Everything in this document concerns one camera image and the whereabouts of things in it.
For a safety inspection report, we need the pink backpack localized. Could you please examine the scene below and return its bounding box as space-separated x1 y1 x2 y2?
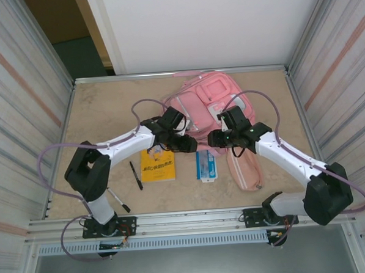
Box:
160 67 258 155

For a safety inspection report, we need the yellow book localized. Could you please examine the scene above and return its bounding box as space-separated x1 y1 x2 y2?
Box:
139 145 177 184

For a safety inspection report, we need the pink pencil case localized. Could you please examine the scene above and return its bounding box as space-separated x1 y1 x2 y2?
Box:
224 144 265 192

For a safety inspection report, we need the blue and white supply package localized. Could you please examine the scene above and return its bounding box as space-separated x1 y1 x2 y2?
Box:
195 150 218 183

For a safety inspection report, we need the all-black marker pen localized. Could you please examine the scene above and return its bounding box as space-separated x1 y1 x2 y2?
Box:
129 160 144 191

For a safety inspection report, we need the white marker with black cap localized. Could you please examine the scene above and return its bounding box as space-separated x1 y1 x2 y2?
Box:
107 186 131 214

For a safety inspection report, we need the small electronics board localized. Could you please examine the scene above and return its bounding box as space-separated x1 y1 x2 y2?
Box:
98 240 130 251

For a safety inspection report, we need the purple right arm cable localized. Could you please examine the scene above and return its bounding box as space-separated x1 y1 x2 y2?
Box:
219 84 365 250

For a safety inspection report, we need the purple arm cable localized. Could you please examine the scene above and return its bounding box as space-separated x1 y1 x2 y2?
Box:
219 84 365 250
34 97 174 266

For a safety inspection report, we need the aluminium table frame end bar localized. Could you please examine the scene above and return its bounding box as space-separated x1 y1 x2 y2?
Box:
73 64 290 86

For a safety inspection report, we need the aluminium table frame side bar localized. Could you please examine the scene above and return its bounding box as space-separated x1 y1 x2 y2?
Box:
38 82 84 219
284 70 336 202

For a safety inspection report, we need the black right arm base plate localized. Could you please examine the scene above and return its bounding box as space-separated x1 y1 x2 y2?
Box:
241 206 300 229

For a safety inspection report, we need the aluminium mounting rail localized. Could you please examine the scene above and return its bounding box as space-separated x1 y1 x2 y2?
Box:
26 199 358 243

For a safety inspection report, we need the white door frame post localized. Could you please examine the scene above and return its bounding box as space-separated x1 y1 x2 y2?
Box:
85 0 128 77

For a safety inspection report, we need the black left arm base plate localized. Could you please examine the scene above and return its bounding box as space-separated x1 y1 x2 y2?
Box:
81 216 138 239

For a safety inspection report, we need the slotted grey cable duct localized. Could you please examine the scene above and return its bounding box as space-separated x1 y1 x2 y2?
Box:
37 231 273 257

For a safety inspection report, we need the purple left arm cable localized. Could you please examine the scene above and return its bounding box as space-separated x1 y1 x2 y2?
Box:
34 97 174 266

